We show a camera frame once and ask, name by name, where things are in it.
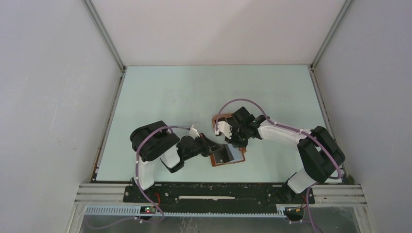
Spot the pink oval plastic tray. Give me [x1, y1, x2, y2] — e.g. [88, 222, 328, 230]
[212, 113, 233, 131]

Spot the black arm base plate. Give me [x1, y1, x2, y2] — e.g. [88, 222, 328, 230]
[123, 182, 315, 214]

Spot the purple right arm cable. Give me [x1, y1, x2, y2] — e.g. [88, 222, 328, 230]
[214, 98, 343, 233]

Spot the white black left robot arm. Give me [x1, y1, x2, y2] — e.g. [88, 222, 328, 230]
[130, 121, 227, 202]

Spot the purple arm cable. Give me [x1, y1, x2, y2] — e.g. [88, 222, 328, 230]
[214, 98, 343, 233]
[85, 125, 194, 231]

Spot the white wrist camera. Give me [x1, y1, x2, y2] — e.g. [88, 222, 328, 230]
[214, 121, 232, 139]
[189, 123, 200, 139]

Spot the aluminium frame rail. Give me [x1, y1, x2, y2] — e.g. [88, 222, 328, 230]
[74, 183, 367, 217]

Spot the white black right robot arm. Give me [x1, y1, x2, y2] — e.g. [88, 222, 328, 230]
[214, 107, 345, 203]

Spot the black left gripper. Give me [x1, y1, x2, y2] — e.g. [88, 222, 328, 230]
[183, 133, 223, 161]

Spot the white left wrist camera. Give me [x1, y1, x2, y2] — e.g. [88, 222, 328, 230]
[189, 123, 200, 139]

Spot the black VIP card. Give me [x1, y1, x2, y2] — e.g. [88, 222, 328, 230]
[213, 150, 229, 164]

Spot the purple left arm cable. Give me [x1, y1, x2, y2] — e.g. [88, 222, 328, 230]
[85, 125, 194, 231]

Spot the brown leather card holder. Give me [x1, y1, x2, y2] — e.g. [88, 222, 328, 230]
[210, 144, 246, 167]

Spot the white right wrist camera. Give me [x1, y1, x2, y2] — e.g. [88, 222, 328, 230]
[214, 121, 232, 139]

